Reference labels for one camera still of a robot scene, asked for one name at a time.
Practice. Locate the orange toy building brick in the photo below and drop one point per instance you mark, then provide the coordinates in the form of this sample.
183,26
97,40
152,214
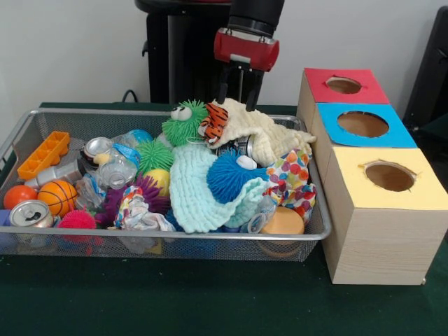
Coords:
43,155

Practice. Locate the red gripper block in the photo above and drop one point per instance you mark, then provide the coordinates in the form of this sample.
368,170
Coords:
246,50

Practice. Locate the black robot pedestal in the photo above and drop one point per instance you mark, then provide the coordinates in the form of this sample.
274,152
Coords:
182,63

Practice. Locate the silver drink can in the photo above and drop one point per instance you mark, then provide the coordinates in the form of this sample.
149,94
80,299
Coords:
31,213

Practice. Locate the crumpled polka dot paper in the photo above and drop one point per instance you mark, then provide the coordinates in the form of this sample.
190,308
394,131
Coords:
294,182

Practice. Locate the pink spiky rubber ball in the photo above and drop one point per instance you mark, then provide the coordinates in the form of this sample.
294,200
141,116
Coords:
77,220

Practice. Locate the small green spiky rubber ball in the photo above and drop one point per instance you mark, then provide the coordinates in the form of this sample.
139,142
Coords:
154,157

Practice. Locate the small orange basketball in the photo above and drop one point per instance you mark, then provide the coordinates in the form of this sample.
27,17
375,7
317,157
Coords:
57,197

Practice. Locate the dark green tablecloth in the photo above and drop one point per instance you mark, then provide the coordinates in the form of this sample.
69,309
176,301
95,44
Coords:
175,297

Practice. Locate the wooden box with three holes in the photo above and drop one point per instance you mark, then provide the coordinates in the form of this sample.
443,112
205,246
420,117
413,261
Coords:
385,238

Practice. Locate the smooth orange-red ball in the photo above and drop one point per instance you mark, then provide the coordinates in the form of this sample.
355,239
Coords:
19,196

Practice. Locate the cream muslin cloth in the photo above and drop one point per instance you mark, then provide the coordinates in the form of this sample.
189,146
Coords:
273,136

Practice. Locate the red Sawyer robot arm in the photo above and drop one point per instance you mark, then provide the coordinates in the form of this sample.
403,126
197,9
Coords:
255,14

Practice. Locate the black flat panel stand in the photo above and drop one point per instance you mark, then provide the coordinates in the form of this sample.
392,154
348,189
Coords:
430,70

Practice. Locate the mint green muslin cloth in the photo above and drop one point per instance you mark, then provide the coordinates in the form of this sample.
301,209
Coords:
190,189

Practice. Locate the blue spiky ball with eyes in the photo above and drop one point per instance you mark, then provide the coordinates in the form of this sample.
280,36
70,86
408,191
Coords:
227,178

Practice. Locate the small tiger plush toy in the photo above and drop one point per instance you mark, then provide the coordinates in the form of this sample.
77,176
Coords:
214,122

